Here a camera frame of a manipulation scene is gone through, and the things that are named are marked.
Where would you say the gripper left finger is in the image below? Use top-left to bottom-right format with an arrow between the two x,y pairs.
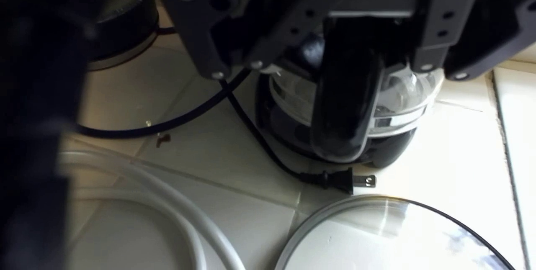
156,0 -> 361,81

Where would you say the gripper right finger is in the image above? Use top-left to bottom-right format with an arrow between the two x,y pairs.
412,0 -> 536,81

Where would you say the glass jug on black base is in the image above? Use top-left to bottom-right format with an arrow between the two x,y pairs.
82,0 -> 160,72

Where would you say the large black object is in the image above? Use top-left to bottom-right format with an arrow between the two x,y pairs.
0,0 -> 101,270

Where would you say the round mirror with silver rim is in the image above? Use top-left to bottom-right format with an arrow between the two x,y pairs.
274,195 -> 518,270

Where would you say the glass carafe with black handle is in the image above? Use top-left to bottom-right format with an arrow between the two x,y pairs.
268,18 -> 445,164

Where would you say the black cable with plug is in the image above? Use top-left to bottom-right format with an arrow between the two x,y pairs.
75,67 -> 377,196

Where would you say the white hose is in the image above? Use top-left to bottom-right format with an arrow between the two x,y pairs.
59,150 -> 248,270

